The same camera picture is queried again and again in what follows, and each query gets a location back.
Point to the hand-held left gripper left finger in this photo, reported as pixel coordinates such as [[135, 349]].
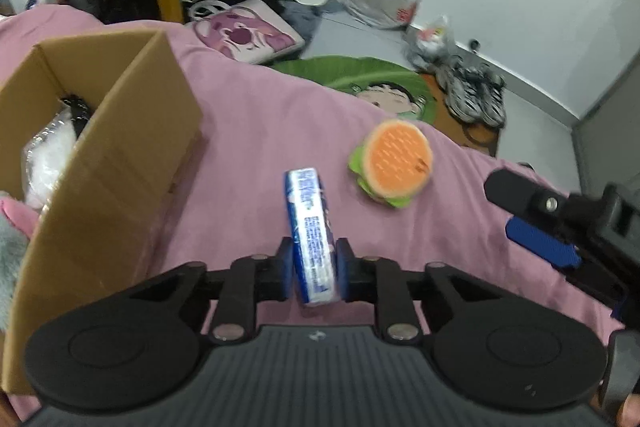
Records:
[[285, 267]]

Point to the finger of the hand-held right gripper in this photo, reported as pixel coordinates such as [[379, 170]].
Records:
[[542, 242], [520, 194]]

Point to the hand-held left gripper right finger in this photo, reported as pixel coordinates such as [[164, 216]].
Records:
[[344, 269]]

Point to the blue white tissue pack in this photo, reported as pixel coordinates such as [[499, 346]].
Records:
[[311, 232]]

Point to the orange burger plush toy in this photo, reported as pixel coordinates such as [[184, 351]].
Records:
[[395, 157]]

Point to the brown cardboard box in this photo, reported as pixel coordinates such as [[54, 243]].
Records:
[[120, 187]]

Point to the white soft item plastic bag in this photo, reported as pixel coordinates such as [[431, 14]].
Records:
[[47, 162]]

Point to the grey cabinet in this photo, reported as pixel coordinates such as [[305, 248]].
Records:
[[610, 132]]

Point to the pink blanket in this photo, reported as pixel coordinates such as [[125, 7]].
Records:
[[260, 127]]

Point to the small clear plastic bag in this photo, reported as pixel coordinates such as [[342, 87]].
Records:
[[430, 44]]

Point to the green leaf cartoon rug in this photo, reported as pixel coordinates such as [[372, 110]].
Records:
[[350, 74]]

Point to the pink bear cushion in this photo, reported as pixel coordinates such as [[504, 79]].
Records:
[[247, 34]]

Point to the grey-blue cloth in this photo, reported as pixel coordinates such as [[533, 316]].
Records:
[[302, 22]]

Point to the black plush toy white centre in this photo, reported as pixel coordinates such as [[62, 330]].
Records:
[[77, 114]]

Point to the pink grey plush toy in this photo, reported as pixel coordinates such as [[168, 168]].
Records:
[[15, 247]]

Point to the black clothing pile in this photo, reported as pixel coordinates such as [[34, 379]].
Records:
[[130, 9]]

